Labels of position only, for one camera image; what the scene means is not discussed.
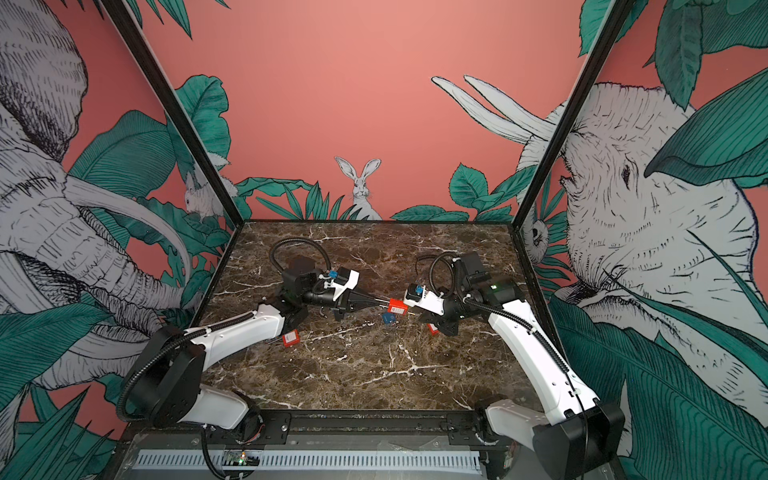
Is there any red padlock long shackle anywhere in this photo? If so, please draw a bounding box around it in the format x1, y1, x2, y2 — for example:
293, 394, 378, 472
376, 298, 409, 315

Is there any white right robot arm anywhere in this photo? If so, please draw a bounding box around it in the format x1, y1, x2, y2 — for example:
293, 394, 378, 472
432, 252, 625, 479

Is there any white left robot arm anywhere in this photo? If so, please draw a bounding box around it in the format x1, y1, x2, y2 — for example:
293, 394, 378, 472
116, 256, 387, 442

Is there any red padlock left front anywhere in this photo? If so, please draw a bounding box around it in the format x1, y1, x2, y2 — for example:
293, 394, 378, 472
282, 329, 301, 348

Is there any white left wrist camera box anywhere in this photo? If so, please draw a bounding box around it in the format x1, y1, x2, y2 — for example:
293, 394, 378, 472
324, 267, 360, 301

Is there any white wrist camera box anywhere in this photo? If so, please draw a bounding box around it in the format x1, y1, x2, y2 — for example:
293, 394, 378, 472
324, 267, 360, 301
403, 283, 445, 316

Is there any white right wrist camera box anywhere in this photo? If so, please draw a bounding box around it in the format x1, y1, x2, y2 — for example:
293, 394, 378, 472
403, 283, 445, 316

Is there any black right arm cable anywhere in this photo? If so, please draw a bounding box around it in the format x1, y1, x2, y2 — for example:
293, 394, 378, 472
413, 251, 460, 295

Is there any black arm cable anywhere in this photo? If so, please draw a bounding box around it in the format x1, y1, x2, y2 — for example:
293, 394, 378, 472
413, 251, 460, 295
269, 237, 334, 280

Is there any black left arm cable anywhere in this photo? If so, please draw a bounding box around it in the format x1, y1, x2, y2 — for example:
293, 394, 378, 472
269, 237, 334, 280

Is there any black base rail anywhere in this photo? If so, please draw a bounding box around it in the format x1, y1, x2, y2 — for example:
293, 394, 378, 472
125, 409, 601, 448

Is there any white slotted cable duct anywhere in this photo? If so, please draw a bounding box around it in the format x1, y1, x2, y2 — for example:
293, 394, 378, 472
132, 449, 484, 474

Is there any black enclosure corner post right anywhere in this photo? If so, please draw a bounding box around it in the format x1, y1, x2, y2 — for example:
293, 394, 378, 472
512, 0, 634, 232

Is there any black enclosure corner post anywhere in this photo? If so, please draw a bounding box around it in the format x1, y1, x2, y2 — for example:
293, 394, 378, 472
512, 0, 634, 232
101, 0, 245, 230

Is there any black enclosure corner post left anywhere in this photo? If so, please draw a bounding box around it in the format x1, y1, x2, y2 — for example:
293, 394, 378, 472
101, 0, 245, 230

